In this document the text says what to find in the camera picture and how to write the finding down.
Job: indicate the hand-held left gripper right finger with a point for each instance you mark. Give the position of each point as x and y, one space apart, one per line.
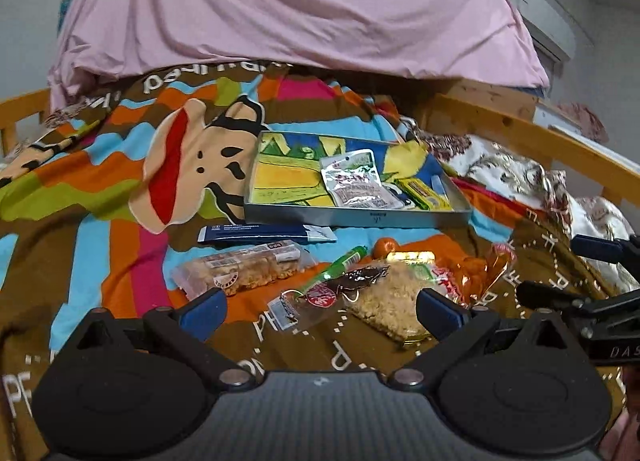
440 315

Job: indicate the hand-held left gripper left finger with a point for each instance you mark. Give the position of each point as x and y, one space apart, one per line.
204 310

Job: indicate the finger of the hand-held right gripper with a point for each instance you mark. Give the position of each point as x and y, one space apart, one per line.
550 295
600 245

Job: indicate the rice crisp bar packet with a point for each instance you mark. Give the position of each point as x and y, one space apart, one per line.
395 302

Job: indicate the orange snack packet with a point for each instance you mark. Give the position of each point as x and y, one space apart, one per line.
480 275

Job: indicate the clear rice cracker packet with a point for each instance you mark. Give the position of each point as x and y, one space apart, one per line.
240 266

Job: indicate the gold snack packet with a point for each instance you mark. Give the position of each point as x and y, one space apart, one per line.
410 256

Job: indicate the tangerine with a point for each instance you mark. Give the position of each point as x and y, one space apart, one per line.
387 247

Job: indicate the dark blue long carton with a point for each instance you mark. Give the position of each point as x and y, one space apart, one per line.
265 232

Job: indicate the green candy tube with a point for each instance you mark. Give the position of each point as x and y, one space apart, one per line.
337 265

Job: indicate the brown packet red label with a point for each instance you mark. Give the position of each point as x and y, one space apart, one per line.
325 297

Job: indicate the picture-lined cardboard box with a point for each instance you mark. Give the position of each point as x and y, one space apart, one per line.
280 176

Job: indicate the person's right hand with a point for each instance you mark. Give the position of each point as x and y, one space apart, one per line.
631 436

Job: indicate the yellow green snack packet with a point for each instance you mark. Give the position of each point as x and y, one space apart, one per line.
420 192

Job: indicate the pink floral cloth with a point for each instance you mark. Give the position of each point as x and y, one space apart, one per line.
585 120

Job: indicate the floral quilt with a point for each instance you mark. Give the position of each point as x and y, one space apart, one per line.
500 161

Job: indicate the colourful printed blanket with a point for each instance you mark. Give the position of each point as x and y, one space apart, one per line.
100 221

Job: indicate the white board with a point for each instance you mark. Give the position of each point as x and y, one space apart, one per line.
552 115

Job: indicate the silver foil snack packet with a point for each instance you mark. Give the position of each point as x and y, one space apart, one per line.
350 186
350 161

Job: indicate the white air conditioner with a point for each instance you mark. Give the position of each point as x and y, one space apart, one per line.
545 11

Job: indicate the pink sheet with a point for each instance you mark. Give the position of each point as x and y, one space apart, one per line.
300 6

